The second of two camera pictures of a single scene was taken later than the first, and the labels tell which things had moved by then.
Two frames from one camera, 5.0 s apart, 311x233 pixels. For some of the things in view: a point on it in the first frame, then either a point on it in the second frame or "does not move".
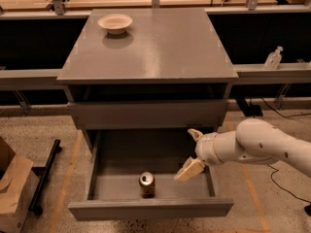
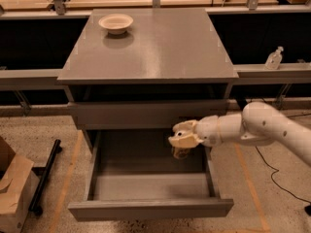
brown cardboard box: (17, 183) does not move
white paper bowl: (115, 23) does not move
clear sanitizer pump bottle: (273, 59) does not move
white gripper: (204, 149) to (209, 130)
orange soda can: (147, 184) to (180, 152)
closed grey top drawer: (148, 115) does not move
